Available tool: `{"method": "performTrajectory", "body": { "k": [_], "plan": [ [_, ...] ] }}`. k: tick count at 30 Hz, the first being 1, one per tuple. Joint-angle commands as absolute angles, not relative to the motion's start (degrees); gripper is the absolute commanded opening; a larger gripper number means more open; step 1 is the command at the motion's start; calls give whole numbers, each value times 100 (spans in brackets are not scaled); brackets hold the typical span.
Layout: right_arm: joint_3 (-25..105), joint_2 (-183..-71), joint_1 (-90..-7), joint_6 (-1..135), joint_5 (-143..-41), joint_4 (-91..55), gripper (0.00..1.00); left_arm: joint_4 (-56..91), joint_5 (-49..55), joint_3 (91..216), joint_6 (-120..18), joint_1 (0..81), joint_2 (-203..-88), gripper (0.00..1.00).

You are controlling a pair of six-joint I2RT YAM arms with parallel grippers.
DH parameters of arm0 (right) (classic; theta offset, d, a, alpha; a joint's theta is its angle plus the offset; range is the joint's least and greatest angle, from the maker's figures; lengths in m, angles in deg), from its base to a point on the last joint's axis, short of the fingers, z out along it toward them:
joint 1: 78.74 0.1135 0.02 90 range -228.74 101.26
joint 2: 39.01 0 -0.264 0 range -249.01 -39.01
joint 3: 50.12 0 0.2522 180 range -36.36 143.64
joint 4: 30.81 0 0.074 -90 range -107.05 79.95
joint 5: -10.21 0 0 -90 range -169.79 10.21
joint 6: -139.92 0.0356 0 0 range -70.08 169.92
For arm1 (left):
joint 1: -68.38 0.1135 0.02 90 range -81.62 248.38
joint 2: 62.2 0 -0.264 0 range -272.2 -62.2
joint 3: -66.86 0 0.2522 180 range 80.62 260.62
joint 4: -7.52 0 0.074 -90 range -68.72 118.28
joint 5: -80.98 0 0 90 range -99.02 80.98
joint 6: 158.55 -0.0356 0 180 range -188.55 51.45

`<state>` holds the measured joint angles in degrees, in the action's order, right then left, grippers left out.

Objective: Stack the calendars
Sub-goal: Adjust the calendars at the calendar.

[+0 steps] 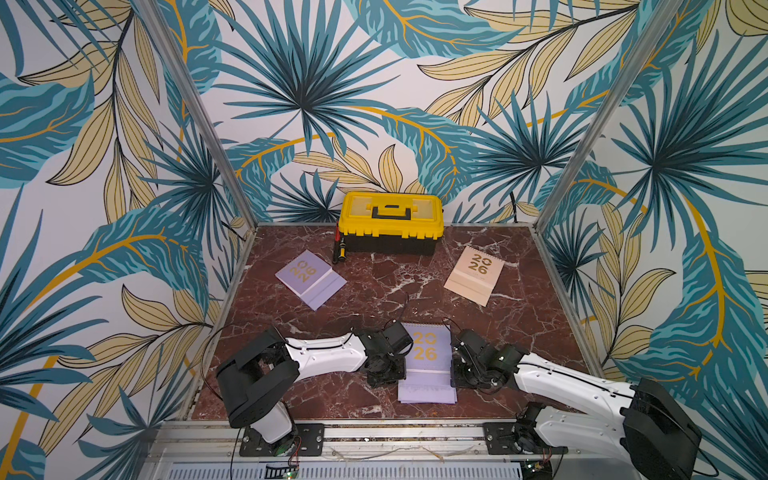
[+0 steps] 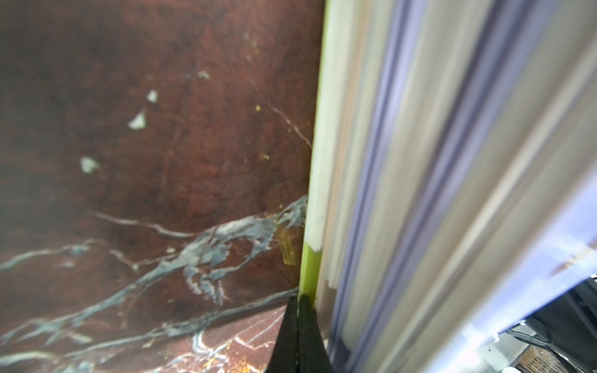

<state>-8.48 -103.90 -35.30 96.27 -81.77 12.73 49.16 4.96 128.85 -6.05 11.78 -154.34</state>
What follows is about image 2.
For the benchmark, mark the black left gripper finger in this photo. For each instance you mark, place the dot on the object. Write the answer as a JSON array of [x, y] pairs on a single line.
[[299, 346]]

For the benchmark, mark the green desk calendar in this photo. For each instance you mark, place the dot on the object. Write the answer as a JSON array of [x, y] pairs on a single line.
[[344, 22]]

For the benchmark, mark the pink calendar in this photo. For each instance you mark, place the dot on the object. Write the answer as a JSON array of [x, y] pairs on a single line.
[[356, 119]]

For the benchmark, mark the purple calendar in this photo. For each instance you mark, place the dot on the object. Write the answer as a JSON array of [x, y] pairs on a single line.
[[429, 51], [508, 211]]

